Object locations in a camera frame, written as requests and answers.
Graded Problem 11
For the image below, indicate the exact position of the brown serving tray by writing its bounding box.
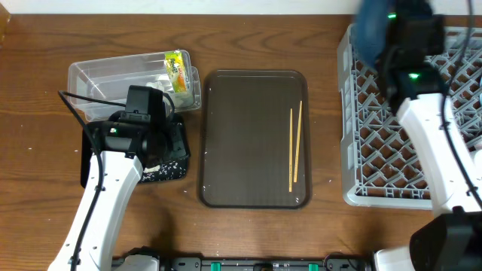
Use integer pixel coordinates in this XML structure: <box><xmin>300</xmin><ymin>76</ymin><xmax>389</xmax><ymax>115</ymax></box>
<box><xmin>198</xmin><ymin>69</ymin><xmax>312</xmax><ymax>209</ymax></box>

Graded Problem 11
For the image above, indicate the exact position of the clear plastic waste bin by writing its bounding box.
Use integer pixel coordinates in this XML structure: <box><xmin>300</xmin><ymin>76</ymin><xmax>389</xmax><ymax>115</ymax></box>
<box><xmin>67</xmin><ymin>50</ymin><xmax>202</xmax><ymax>122</ymax></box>

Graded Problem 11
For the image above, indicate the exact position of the dark blue plate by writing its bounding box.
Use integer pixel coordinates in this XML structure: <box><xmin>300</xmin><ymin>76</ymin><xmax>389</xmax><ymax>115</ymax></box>
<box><xmin>353</xmin><ymin>0</ymin><xmax>395</xmax><ymax>69</ymax></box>

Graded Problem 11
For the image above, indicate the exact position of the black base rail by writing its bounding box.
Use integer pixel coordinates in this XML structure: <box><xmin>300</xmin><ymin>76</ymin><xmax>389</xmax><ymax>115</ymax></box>
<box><xmin>112</xmin><ymin>246</ymin><xmax>377</xmax><ymax>271</ymax></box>

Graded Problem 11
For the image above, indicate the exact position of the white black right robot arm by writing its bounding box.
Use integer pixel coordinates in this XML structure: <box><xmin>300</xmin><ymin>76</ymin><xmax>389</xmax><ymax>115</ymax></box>
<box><xmin>373</xmin><ymin>1</ymin><xmax>481</xmax><ymax>270</ymax></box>

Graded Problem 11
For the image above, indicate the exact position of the white rice pile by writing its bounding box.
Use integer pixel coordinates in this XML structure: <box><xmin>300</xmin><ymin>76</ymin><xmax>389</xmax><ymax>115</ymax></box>
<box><xmin>139</xmin><ymin>158</ymin><xmax>189</xmax><ymax>183</ymax></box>

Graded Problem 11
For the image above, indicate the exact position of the black rectangular tray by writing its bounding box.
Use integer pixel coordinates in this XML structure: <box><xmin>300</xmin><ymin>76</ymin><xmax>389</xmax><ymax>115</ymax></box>
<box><xmin>81</xmin><ymin>111</ymin><xmax>191</xmax><ymax>187</ymax></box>

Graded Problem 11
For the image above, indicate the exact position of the white tissue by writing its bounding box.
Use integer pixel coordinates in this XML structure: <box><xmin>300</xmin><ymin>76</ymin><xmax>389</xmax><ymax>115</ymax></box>
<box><xmin>146</xmin><ymin>81</ymin><xmax>172</xmax><ymax>93</ymax></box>

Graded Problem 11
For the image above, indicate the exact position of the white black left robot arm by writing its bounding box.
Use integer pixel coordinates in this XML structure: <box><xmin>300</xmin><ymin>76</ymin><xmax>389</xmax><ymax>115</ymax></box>
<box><xmin>49</xmin><ymin>118</ymin><xmax>190</xmax><ymax>270</ymax></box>

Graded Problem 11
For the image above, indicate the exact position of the yellow snack wrapper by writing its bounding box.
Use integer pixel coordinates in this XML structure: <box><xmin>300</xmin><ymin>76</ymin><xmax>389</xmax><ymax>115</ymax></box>
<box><xmin>165</xmin><ymin>50</ymin><xmax>188</xmax><ymax>93</ymax></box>

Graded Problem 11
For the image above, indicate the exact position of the grey dishwasher rack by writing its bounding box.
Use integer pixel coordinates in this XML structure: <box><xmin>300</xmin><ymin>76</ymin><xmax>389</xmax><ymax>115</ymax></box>
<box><xmin>337</xmin><ymin>26</ymin><xmax>481</xmax><ymax>210</ymax></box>

